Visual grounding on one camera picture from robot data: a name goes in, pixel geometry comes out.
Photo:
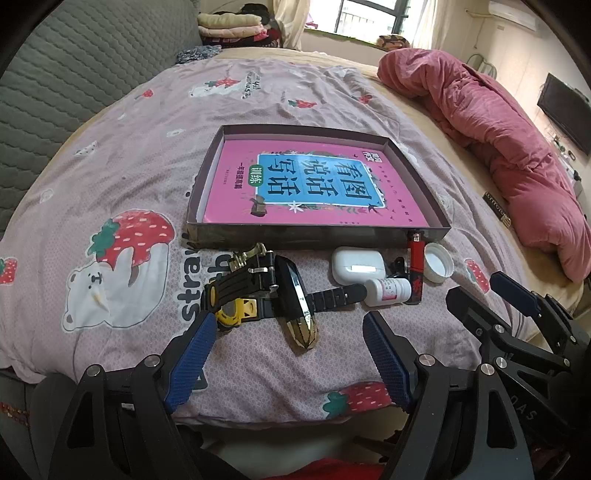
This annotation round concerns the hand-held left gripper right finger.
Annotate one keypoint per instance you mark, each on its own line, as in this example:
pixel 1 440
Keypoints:
pixel 385 360

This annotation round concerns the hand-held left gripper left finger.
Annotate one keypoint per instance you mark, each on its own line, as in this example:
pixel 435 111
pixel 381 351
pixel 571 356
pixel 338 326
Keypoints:
pixel 189 364

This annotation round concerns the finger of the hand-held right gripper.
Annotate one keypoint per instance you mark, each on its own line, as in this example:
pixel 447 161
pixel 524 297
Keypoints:
pixel 475 314
pixel 512 290

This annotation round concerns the white bottle cap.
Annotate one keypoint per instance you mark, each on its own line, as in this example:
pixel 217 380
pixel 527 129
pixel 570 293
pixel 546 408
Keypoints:
pixel 438 265

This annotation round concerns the small white medicine bottle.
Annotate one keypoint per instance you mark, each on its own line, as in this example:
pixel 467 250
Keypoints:
pixel 388 290

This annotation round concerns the red lighter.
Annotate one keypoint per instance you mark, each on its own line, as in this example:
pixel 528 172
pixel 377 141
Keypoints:
pixel 415 263

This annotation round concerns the black and yellow wristwatch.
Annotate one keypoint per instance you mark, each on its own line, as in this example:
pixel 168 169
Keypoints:
pixel 240 279

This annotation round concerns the white earbuds case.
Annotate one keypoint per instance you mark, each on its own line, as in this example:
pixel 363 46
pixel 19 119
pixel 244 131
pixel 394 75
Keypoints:
pixel 355 263

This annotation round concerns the black perfume bottle gold cap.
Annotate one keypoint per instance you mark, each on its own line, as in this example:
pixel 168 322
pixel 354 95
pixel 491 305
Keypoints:
pixel 295 300

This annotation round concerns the dark shallow cardboard box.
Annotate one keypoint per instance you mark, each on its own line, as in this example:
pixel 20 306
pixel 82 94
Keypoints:
pixel 300 236

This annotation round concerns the black label strip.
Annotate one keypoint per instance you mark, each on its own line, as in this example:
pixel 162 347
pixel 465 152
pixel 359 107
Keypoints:
pixel 496 207

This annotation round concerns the black hair clip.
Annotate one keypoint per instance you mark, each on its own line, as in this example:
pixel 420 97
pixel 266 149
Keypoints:
pixel 398 266

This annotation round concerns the pink quilt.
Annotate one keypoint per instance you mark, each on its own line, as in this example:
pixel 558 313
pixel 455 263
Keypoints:
pixel 485 120

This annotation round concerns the pink and blue book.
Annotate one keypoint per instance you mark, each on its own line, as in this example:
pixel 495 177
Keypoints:
pixel 231 184

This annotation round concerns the black television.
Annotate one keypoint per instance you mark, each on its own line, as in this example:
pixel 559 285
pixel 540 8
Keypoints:
pixel 565 113

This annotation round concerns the metal chair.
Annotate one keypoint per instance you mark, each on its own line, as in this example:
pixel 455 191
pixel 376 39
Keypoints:
pixel 480 64

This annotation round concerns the white air conditioner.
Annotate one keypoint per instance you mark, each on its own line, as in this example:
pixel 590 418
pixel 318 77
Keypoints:
pixel 515 16

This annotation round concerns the brown patterned bag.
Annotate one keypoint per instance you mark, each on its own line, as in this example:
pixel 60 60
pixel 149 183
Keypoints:
pixel 392 42

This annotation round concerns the cream curtain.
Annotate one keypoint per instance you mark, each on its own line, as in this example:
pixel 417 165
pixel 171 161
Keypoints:
pixel 425 23
pixel 291 23

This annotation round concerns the window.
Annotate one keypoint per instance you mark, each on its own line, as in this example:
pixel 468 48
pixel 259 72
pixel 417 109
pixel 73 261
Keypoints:
pixel 364 18

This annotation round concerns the blue grey patterned cloth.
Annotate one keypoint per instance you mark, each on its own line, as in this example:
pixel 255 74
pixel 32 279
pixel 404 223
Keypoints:
pixel 196 54

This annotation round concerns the grey padded headboard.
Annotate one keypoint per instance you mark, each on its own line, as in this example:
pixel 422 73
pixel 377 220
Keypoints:
pixel 69 60

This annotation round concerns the dark red folded clothes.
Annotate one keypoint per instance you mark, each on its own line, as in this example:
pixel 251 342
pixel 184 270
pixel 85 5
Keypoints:
pixel 263 40

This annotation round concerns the pink folded blanket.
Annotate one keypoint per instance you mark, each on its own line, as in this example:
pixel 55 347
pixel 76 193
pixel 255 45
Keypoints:
pixel 226 32

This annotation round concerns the cream folded blanket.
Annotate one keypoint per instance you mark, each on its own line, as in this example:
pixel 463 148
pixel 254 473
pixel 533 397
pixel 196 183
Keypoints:
pixel 226 19

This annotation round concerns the black clothes pile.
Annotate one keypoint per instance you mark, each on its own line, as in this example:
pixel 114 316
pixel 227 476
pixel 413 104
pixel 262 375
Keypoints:
pixel 256 9

